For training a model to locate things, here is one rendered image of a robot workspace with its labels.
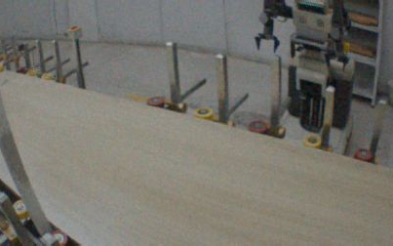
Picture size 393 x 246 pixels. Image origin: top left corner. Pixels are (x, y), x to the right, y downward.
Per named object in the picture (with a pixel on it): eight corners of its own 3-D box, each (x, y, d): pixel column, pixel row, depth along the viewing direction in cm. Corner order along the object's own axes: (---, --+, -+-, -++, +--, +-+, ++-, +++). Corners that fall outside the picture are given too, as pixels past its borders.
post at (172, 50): (178, 131, 190) (170, 40, 166) (184, 133, 188) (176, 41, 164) (175, 134, 188) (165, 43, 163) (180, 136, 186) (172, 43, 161)
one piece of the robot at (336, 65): (294, 112, 300) (294, 20, 257) (348, 127, 273) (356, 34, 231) (281, 132, 276) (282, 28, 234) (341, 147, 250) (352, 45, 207)
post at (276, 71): (271, 153, 165) (273, 53, 141) (278, 155, 163) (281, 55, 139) (268, 157, 163) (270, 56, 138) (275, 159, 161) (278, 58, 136)
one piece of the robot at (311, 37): (294, 53, 223) (294, 22, 212) (332, 62, 210) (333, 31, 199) (288, 61, 212) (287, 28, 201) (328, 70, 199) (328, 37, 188)
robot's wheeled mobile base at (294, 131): (292, 121, 314) (293, 96, 302) (351, 137, 284) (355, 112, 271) (262, 164, 267) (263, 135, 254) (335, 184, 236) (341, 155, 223)
